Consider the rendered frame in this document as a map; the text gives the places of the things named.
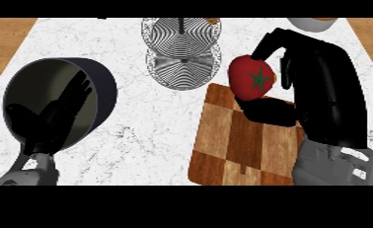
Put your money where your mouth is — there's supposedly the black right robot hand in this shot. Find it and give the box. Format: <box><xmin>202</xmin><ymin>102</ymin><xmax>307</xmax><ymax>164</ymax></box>
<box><xmin>235</xmin><ymin>27</ymin><xmax>370</xmax><ymax>150</ymax></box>

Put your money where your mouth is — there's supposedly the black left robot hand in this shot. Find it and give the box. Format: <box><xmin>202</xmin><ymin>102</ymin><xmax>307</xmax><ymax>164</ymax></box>
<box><xmin>5</xmin><ymin>72</ymin><xmax>95</xmax><ymax>156</ymax></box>

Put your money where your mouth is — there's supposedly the red tomato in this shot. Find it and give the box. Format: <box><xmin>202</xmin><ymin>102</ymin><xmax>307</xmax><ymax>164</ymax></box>
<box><xmin>227</xmin><ymin>54</ymin><xmax>279</xmax><ymax>102</ymax></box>

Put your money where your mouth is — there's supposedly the checkered wooden cutting board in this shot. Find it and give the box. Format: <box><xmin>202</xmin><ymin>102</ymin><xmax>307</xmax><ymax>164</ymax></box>
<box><xmin>186</xmin><ymin>82</ymin><xmax>307</xmax><ymax>187</ymax></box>

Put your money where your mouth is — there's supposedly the black frying pan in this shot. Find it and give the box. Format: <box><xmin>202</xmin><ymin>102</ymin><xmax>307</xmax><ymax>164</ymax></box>
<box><xmin>2</xmin><ymin>57</ymin><xmax>120</xmax><ymax>177</ymax></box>

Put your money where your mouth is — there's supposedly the grey bowl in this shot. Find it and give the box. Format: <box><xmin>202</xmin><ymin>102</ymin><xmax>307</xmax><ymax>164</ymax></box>
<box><xmin>286</xmin><ymin>18</ymin><xmax>339</xmax><ymax>33</ymax></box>

